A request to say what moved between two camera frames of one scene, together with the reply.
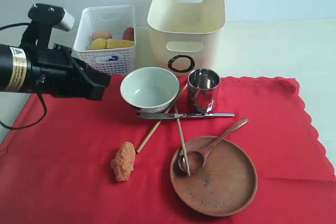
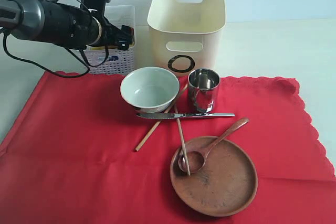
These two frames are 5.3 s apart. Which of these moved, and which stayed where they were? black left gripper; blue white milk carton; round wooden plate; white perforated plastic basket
Moved: black left gripper
Stayed: blue white milk carton; round wooden plate; white perforated plastic basket
